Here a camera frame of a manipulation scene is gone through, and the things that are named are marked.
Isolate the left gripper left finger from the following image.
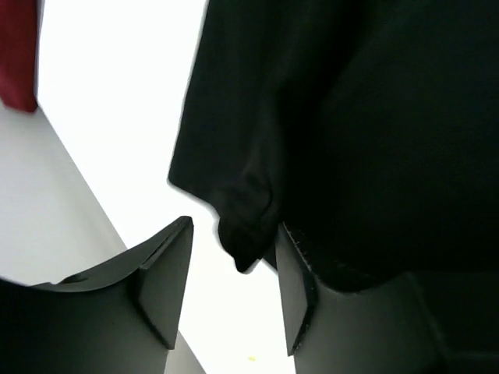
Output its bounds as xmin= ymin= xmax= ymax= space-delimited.
xmin=1 ymin=216 xmax=193 ymax=374

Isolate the dark red t shirt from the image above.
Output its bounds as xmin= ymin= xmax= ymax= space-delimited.
xmin=0 ymin=0 xmax=40 ymax=113

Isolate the black t shirt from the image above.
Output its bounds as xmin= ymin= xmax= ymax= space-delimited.
xmin=168 ymin=1 xmax=498 ymax=281

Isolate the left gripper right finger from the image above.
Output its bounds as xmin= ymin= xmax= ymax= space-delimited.
xmin=275 ymin=226 xmax=498 ymax=373

